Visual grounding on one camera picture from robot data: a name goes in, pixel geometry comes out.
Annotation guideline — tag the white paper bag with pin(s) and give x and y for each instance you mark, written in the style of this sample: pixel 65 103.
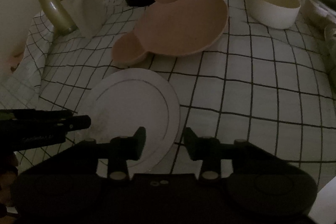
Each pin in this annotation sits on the white paper bag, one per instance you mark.
pixel 84 11

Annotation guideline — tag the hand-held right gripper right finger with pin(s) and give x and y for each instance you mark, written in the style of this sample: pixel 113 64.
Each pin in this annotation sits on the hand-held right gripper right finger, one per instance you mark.
pixel 190 144

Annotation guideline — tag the white round plate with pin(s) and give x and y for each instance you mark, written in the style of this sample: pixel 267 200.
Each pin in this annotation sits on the white round plate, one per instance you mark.
pixel 131 103

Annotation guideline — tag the white checkered tablecloth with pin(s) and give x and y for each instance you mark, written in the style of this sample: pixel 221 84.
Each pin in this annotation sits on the white checkered tablecloth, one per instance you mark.
pixel 236 82

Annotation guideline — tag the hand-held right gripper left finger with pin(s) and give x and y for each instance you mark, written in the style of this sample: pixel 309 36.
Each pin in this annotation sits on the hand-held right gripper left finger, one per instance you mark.
pixel 139 142

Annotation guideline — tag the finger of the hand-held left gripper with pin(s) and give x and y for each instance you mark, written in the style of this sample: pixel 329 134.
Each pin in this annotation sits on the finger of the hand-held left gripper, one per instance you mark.
pixel 39 113
pixel 78 123

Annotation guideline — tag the pink mouse-shaped plate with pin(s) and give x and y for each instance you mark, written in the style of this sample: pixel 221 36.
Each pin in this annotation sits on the pink mouse-shaped plate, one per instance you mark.
pixel 181 27

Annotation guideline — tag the metal bowl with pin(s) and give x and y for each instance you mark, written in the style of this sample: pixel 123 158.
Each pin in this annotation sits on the metal bowl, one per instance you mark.
pixel 320 3

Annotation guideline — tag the white bowl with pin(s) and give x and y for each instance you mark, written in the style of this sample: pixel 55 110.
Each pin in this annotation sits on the white bowl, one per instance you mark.
pixel 270 16

